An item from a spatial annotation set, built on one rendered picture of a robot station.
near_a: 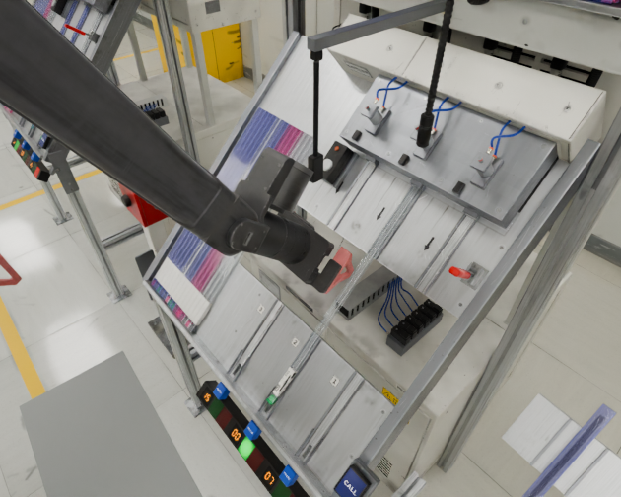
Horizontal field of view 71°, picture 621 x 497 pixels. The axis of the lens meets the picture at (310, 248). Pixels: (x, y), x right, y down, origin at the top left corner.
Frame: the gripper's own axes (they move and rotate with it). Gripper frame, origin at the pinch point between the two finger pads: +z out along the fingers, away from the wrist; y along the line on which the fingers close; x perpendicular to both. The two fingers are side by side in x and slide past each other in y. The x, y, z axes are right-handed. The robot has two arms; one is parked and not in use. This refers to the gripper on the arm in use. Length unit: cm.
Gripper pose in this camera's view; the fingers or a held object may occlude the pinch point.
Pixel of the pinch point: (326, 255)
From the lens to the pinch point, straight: 68.0
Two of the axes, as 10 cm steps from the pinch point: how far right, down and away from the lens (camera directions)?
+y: -6.6, -5.2, 5.5
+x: -5.3, 8.3, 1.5
